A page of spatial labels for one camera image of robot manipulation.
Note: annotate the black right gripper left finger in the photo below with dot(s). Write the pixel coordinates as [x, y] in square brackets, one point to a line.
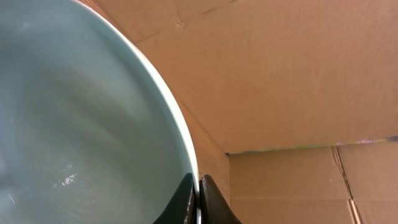
[181, 207]

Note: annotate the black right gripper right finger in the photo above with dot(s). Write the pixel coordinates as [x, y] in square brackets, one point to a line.
[214, 207]

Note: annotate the light blue plate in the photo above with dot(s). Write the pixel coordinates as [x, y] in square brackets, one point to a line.
[90, 132]

